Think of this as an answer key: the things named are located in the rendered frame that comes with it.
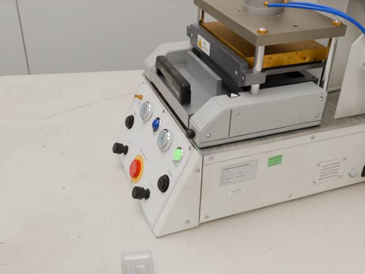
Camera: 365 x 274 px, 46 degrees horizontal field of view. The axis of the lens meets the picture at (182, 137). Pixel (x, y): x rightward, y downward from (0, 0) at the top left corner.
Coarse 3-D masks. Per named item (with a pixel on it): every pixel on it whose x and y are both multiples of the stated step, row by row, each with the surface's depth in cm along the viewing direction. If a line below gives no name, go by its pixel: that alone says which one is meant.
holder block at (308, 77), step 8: (200, 56) 94; (208, 64) 91; (216, 72) 88; (288, 72) 89; (296, 72) 86; (304, 72) 85; (224, 80) 85; (272, 80) 82; (280, 80) 82; (288, 80) 82; (296, 80) 82; (304, 80) 82; (312, 80) 83; (232, 88) 82; (240, 88) 79; (248, 88) 79; (264, 88) 79
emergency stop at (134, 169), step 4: (136, 160) 90; (132, 164) 91; (136, 164) 89; (140, 164) 89; (132, 168) 91; (136, 168) 89; (140, 168) 89; (132, 172) 90; (136, 172) 89; (132, 176) 90; (136, 176) 90
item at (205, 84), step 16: (176, 64) 94; (192, 64) 88; (160, 80) 87; (192, 80) 87; (208, 80) 82; (176, 96) 80; (192, 96) 81; (208, 96) 81; (176, 112) 81; (192, 112) 75
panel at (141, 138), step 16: (144, 80) 97; (144, 96) 95; (160, 112) 87; (128, 128) 98; (144, 128) 92; (160, 128) 86; (176, 128) 80; (128, 144) 97; (144, 144) 90; (176, 144) 79; (128, 160) 96; (144, 160) 89; (160, 160) 83; (176, 160) 77; (128, 176) 94; (144, 176) 87; (160, 176) 82; (176, 176) 77; (160, 192) 80; (144, 208) 84; (160, 208) 79
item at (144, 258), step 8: (128, 256) 73; (136, 256) 73; (144, 256) 73; (128, 264) 71; (136, 264) 71; (144, 264) 71; (152, 264) 72; (128, 272) 70; (136, 272) 70; (144, 272) 70; (152, 272) 70
